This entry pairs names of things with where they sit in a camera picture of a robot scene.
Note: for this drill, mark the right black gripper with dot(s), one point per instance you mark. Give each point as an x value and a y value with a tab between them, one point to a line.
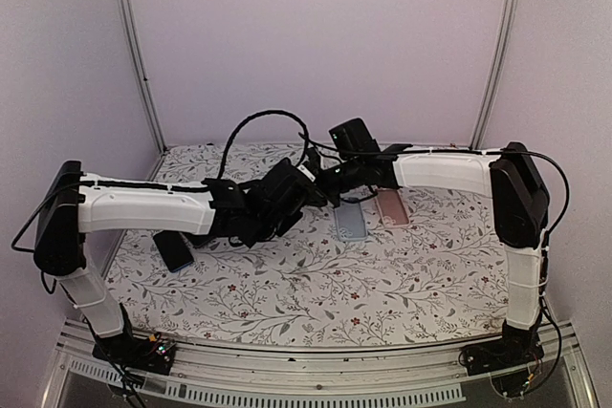
332	201

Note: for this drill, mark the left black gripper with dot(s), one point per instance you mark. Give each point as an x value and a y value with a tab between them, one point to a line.
292	223

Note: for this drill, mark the pink phone case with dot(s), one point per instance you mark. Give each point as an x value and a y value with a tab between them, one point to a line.
391	208

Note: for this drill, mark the light blue phone case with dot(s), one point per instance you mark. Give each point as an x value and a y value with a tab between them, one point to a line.
350	223

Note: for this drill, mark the black phone white case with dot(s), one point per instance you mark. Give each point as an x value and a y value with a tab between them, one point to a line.
173	250

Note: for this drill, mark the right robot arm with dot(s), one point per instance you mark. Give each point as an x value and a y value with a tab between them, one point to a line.
509	178

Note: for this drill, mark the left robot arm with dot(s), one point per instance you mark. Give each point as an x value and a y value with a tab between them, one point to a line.
79	206

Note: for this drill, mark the floral patterned table mat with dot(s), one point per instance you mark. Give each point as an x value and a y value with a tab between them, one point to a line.
444	275

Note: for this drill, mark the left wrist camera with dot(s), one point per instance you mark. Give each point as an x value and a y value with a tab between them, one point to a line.
302	168

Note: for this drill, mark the front aluminium rail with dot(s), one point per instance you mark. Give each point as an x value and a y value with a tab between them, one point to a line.
210	373

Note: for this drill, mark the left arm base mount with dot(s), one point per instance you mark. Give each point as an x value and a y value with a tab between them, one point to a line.
152	354

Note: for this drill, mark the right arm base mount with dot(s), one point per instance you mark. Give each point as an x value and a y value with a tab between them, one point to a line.
497	355

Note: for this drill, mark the right aluminium frame post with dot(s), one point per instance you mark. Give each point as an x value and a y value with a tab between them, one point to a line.
502	43

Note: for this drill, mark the aluminium frame post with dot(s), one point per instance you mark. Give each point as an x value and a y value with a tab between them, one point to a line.
502	43
130	30

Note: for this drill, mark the left aluminium frame post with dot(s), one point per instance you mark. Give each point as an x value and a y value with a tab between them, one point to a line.
130	30

